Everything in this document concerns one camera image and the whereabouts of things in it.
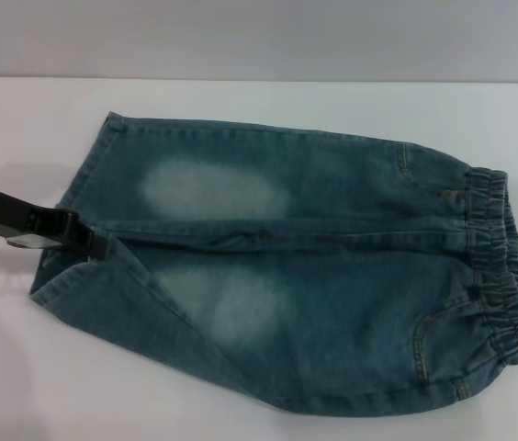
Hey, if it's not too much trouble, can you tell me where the blue denim shorts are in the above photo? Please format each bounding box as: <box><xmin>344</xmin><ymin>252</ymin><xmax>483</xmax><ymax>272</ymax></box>
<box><xmin>28</xmin><ymin>109</ymin><xmax>518</xmax><ymax>422</ymax></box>

